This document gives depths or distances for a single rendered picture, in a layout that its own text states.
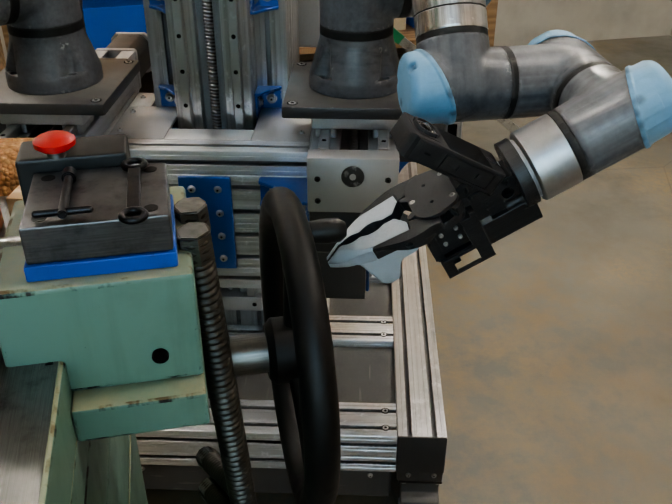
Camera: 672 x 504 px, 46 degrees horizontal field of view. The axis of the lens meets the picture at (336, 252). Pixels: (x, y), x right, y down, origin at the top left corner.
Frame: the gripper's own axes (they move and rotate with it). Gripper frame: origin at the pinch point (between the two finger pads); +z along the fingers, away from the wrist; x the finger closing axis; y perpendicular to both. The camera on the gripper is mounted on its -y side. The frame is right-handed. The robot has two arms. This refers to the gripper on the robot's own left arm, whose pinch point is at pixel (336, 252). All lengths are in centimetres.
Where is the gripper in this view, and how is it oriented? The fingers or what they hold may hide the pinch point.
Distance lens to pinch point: 79.2
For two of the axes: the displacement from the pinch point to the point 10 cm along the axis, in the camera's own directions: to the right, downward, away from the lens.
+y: 4.6, 6.7, 5.9
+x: -1.8, -5.7, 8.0
